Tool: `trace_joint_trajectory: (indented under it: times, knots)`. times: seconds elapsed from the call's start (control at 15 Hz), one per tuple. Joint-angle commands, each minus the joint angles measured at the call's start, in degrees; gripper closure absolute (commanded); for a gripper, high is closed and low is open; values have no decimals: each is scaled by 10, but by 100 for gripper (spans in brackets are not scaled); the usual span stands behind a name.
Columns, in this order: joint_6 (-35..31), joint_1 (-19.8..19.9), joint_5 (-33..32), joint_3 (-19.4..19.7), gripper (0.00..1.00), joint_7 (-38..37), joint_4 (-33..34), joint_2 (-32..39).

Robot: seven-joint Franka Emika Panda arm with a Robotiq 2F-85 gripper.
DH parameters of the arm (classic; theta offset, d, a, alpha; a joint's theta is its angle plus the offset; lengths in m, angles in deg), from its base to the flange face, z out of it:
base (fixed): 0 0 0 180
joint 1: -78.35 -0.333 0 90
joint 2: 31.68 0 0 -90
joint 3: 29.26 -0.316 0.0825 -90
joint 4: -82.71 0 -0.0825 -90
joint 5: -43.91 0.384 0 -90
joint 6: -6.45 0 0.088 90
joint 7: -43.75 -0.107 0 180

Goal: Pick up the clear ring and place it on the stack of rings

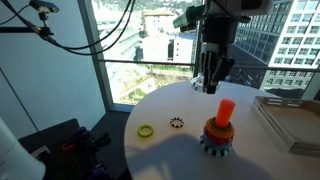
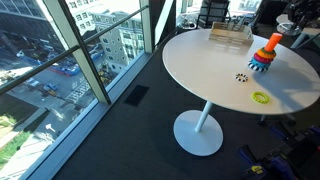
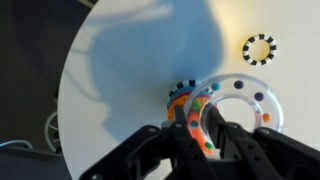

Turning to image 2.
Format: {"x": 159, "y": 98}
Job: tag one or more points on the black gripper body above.
{"x": 305, "y": 8}

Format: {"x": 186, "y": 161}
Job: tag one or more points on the small white round table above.
{"x": 282, "y": 18}

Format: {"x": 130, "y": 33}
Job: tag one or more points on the black office chair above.
{"x": 268, "y": 11}

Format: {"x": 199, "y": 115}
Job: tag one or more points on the orange stacking peg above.
{"x": 273, "y": 41}

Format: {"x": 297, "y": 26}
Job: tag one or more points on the light wooden tray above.
{"x": 230, "y": 33}

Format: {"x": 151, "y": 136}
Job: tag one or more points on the black mesh chair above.
{"x": 213, "y": 13}

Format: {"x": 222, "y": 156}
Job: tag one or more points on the blue bar clamp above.
{"x": 279, "y": 131}
{"x": 266, "y": 165}

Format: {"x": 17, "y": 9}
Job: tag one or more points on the black floor vent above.
{"x": 136, "y": 95}

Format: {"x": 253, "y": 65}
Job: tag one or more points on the grey window mullion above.
{"x": 80, "y": 56}

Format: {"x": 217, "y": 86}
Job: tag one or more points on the white table pedestal base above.
{"x": 198, "y": 133}

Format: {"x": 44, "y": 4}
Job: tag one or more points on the horizontal window rail bar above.
{"x": 66, "y": 53}

